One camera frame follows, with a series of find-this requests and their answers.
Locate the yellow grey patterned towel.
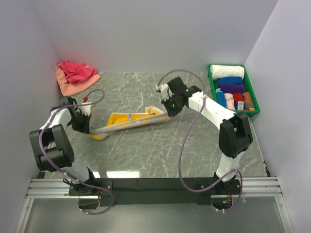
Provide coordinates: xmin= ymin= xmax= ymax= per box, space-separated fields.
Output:
xmin=88 ymin=106 xmax=170 ymax=140

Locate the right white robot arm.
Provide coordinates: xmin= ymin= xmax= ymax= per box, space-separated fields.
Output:
xmin=157 ymin=77 xmax=253 ymax=194

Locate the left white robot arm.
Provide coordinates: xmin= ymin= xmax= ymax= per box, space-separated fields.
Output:
xmin=29 ymin=97 xmax=98 ymax=195

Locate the salmon orange towel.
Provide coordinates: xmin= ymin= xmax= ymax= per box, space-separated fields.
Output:
xmin=56 ymin=64 xmax=101 ymax=97

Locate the light blue rolled towel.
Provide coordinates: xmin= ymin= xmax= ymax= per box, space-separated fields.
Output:
xmin=216 ymin=91 xmax=227 ymax=108

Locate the pink crumpled towel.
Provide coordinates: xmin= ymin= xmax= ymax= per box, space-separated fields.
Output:
xmin=60 ymin=60 xmax=98 ymax=84

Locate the purple rolled towel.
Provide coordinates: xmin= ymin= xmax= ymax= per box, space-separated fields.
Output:
xmin=218 ymin=83 xmax=245 ymax=94

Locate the pink white rolled towel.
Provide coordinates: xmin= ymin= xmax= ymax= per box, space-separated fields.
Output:
xmin=225 ymin=93 xmax=235 ymax=111

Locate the red rolled towel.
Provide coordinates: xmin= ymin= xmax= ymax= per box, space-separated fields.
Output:
xmin=233 ymin=93 xmax=244 ymax=111

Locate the orange patterned rolled towel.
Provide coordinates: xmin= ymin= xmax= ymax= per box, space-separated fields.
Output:
xmin=243 ymin=92 xmax=255 ymax=111

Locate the green plastic bin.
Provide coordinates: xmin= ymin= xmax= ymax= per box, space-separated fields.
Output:
xmin=207 ymin=65 xmax=260 ymax=116

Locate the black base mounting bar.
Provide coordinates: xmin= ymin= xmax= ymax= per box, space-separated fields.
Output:
xmin=69 ymin=177 xmax=241 ymax=209

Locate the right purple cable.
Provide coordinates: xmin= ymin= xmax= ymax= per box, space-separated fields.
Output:
xmin=157 ymin=69 xmax=243 ymax=213

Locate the purple cable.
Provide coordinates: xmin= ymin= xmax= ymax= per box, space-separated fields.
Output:
xmin=157 ymin=69 xmax=243 ymax=213
xmin=38 ymin=89 xmax=115 ymax=216

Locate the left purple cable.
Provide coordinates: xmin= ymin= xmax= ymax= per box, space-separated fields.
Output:
xmin=38 ymin=89 xmax=115 ymax=216

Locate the aluminium rail frame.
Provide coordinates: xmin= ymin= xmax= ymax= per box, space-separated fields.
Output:
xmin=15 ymin=177 xmax=294 ymax=233

